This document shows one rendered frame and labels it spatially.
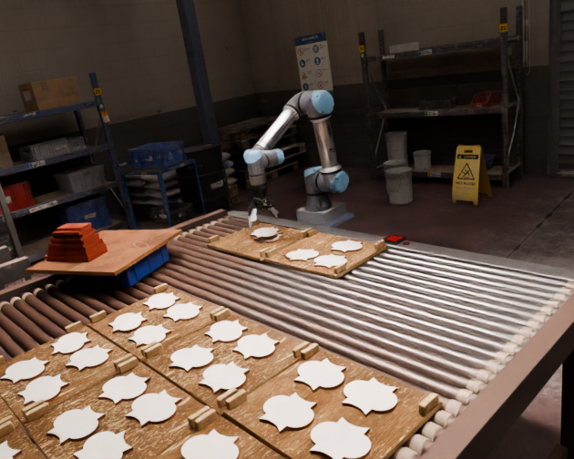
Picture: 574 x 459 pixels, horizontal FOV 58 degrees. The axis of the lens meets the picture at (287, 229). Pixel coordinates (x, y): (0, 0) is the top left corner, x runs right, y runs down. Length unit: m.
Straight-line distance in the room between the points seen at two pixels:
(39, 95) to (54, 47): 1.02
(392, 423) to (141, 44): 6.94
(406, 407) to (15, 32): 6.31
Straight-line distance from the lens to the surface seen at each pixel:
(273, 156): 2.43
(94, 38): 7.39
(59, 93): 6.35
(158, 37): 7.91
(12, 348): 2.13
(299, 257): 2.20
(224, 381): 1.48
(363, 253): 2.18
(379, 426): 1.27
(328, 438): 1.24
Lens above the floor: 1.75
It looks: 18 degrees down
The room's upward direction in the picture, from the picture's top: 9 degrees counter-clockwise
